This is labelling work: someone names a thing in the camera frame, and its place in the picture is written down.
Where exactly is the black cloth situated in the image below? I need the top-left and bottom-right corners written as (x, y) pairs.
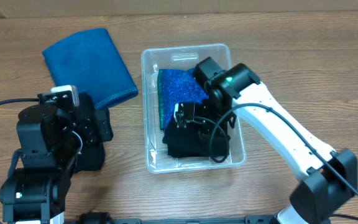
top-left (162, 118), bottom-right (214, 158)
top-left (74, 144), bottom-right (105, 173)

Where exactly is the blue sequin cloth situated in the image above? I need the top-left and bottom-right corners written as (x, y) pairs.
top-left (157, 68), bottom-right (208, 130)

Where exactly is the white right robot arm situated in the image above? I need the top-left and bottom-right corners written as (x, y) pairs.
top-left (175, 57), bottom-right (358, 223)

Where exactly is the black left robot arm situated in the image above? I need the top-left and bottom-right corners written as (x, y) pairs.
top-left (0, 91), bottom-right (113, 223)

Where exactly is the clear plastic container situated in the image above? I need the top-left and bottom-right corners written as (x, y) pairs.
top-left (141, 44), bottom-right (247, 174)

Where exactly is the dark blue folded towel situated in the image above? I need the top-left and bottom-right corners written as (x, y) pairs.
top-left (42, 28), bottom-right (139, 110)

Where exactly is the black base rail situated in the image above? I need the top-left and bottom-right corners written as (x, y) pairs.
top-left (76, 211), bottom-right (276, 224)

